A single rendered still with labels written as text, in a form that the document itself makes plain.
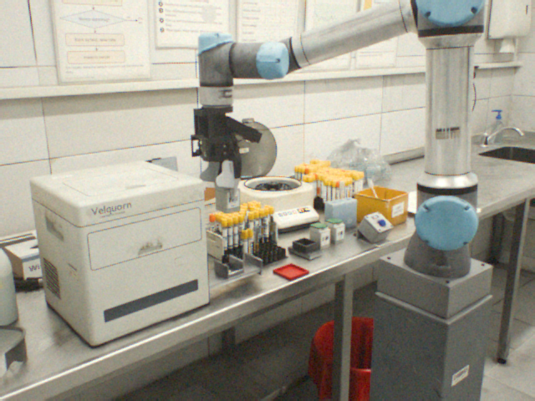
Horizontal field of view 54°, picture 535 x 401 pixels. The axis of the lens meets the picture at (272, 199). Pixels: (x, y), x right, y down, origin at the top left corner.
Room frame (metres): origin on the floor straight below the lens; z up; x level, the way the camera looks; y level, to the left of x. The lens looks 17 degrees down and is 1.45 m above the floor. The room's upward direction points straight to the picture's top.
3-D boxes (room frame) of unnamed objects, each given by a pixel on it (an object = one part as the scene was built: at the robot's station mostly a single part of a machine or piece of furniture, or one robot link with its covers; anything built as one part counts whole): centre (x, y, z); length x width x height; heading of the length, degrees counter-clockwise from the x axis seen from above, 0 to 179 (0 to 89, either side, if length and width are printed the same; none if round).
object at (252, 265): (1.17, 0.12, 0.92); 0.21 x 0.07 x 0.05; 131
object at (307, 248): (1.40, -0.09, 0.89); 0.09 x 0.05 x 0.04; 42
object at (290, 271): (1.27, -0.05, 0.88); 0.07 x 0.07 x 0.01; 41
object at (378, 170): (2.30, -0.44, 0.94); 0.20 x 0.17 x 0.14; 114
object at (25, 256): (1.35, 0.60, 0.94); 0.22 x 0.12 x 0.13; 135
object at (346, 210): (1.59, -0.22, 0.92); 0.10 x 0.07 x 0.10; 123
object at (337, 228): (1.50, -0.19, 0.91); 0.05 x 0.04 x 0.07; 41
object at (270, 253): (1.35, 0.05, 0.93); 0.17 x 0.09 x 0.11; 131
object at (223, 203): (1.19, 0.11, 1.11); 0.05 x 0.04 x 0.06; 40
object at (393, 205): (1.68, -0.37, 0.93); 0.13 x 0.13 x 0.10; 46
